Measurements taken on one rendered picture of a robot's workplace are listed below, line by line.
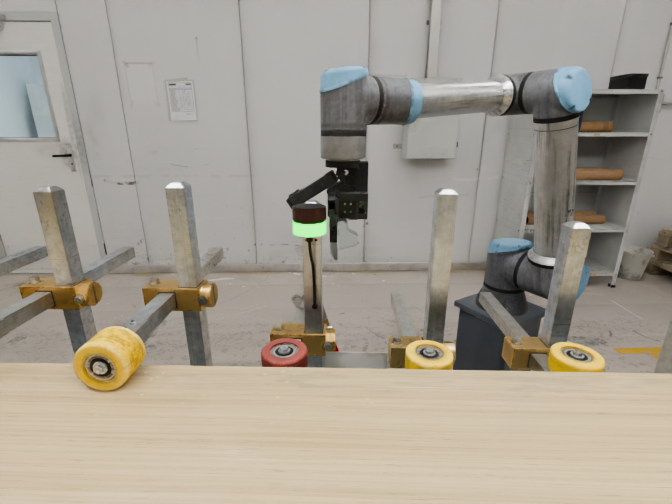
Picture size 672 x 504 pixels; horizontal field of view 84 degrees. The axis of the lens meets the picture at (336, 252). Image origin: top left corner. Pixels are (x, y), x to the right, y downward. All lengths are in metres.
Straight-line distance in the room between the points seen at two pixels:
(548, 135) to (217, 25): 2.76
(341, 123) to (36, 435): 0.65
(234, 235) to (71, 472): 3.05
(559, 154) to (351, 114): 0.71
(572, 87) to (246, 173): 2.66
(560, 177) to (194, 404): 1.10
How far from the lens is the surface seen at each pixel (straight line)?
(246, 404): 0.58
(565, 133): 1.25
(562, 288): 0.85
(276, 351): 0.67
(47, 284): 0.96
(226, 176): 3.41
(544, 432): 0.59
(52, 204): 0.88
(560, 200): 1.30
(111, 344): 0.64
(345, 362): 0.87
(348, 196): 0.74
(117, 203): 3.81
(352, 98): 0.73
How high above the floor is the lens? 1.27
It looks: 18 degrees down
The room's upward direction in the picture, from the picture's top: straight up
